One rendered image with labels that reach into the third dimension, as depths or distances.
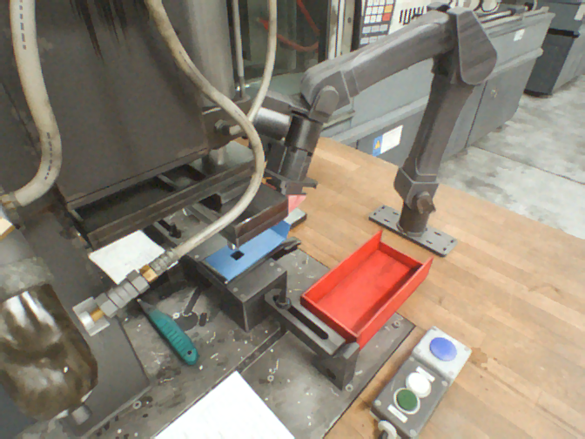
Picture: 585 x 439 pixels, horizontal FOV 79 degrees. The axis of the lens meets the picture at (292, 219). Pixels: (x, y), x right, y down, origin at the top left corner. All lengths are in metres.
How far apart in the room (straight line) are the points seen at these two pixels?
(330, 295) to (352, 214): 0.27
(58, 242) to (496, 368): 0.63
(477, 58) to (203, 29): 0.43
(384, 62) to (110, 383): 0.62
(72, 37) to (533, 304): 0.80
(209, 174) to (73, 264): 0.20
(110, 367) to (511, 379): 0.59
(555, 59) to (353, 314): 4.62
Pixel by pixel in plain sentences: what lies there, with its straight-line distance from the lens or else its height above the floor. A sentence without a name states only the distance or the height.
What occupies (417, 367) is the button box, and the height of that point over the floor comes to 0.93.
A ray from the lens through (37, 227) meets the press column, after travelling 0.40.
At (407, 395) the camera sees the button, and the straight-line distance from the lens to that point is 0.58.
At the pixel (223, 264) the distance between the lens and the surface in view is 0.64.
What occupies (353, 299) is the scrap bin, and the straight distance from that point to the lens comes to 0.70.
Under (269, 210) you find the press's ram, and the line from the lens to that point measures 0.50.
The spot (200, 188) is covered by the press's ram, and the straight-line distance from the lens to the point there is 0.49.
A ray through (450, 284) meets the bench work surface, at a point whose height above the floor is 0.90.
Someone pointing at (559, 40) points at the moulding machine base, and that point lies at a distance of 5.06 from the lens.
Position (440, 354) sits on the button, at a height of 0.94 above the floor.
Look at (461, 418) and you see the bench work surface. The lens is 0.63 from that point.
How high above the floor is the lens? 1.44
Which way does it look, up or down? 38 degrees down
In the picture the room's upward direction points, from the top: straight up
